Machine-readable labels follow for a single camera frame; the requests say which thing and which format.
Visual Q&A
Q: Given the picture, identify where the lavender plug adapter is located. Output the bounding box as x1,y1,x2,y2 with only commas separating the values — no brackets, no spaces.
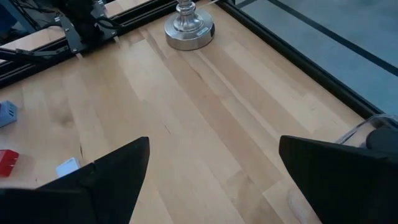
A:
0,100,19,128

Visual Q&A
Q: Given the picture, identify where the clear plastic container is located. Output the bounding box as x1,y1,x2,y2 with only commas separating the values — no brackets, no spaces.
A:
335,113,398,149

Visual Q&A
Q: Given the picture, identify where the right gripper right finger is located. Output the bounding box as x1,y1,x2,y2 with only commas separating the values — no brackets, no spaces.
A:
279,135,398,224

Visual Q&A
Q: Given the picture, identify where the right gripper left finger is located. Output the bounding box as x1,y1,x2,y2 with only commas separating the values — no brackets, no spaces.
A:
0,136,150,224

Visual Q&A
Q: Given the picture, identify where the dark blue sand timer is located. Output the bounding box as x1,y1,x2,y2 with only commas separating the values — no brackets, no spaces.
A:
365,127,398,154

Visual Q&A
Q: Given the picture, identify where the silver lamp with white shade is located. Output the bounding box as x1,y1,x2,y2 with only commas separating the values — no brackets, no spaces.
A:
164,0,216,52

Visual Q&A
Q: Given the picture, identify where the white box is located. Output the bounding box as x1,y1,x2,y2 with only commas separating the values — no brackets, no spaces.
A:
55,157,82,179

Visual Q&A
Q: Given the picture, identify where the red plug adapter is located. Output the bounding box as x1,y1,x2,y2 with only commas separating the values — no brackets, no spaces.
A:
0,149,20,177

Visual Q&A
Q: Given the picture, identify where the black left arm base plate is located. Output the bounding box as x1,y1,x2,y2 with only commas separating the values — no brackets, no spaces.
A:
54,0,119,55

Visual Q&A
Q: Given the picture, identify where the black aluminium table frame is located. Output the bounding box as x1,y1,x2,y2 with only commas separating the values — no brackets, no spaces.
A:
0,0,384,121

